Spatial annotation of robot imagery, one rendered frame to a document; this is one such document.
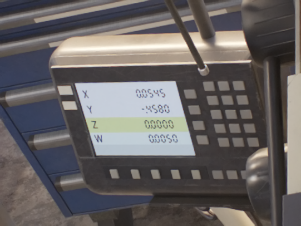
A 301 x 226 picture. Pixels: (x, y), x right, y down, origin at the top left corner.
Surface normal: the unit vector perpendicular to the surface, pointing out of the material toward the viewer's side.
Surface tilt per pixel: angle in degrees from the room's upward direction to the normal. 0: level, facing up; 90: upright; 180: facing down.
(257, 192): 52
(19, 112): 90
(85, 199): 90
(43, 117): 90
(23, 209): 0
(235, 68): 71
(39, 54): 90
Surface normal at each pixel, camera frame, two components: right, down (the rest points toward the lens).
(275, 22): -0.31, 0.00
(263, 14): -0.35, -0.26
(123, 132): -0.40, 0.51
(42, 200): -0.36, -0.65
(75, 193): -0.11, 0.75
